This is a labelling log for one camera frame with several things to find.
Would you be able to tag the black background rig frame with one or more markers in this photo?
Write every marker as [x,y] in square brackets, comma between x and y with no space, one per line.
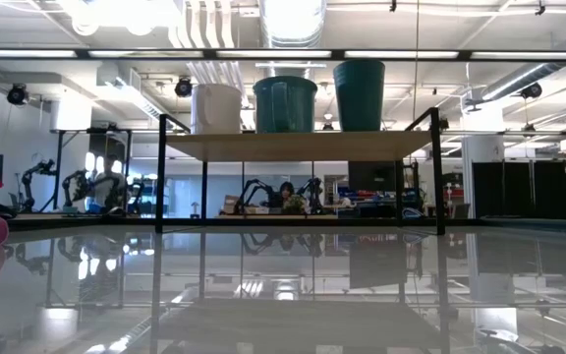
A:
[59,162]

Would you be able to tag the white column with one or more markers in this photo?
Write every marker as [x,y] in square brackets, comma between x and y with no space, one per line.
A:
[482,162]

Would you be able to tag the black ceiling spotlight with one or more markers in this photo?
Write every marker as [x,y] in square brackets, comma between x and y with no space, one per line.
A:
[17,94]
[183,87]
[531,91]

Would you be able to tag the cardboard box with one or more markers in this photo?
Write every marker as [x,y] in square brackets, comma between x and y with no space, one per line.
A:
[229,204]

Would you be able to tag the black monitor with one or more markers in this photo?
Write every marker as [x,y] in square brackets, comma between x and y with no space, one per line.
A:
[371,176]

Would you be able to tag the wide teal mug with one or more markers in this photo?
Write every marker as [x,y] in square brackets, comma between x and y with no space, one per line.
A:
[285,105]

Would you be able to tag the small white mug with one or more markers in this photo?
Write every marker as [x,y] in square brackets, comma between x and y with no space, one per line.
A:
[216,110]

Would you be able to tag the black partition wall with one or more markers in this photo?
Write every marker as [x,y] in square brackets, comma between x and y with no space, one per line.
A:
[533,189]

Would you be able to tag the person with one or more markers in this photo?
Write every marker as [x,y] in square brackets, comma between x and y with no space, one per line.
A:
[287,189]
[108,184]

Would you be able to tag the green potted plant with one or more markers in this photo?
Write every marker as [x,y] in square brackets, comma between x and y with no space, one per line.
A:
[294,204]

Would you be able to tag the black background robot arm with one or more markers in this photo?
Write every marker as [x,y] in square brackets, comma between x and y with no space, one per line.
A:
[253,192]
[312,192]
[76,187]
[35,177]

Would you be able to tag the tall teal cup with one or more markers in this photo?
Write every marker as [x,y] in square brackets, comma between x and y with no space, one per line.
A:
[359,96]

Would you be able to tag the wooden shelf with black frame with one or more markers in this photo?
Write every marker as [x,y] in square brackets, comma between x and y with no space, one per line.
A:
[302,146]

